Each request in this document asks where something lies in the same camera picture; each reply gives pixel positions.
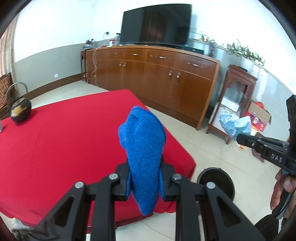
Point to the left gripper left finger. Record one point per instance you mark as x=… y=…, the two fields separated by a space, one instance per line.
x=86 y=208

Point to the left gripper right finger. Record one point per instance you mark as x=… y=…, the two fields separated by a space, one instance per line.
x=204 y=212

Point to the light blue wrapper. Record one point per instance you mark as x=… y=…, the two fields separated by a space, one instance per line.
x=233 y=125

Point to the blue cloth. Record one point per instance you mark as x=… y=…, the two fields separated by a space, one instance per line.
x=143 y=137

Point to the black trash bin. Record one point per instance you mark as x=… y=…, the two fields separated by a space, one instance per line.
x=220 y=178

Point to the person right hand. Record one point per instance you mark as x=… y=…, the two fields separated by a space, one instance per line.
x=288 y=184

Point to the red cardboard box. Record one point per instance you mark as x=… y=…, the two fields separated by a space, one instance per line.
x=259 y=116

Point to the carved wooden side stand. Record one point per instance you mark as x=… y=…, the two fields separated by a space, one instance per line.
x=235 y=97

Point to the green plant vine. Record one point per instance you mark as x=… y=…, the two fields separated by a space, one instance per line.
x=238 y=50

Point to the black iron teapot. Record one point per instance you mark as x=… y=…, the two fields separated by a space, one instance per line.
x=21 y=107

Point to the wooden sideboard cabinet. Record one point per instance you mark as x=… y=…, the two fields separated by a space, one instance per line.
x=176 y=82

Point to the black flat television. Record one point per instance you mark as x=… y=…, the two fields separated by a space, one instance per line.
x=167 y=24

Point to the beige curtain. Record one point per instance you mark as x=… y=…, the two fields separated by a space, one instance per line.
x=7 y=47

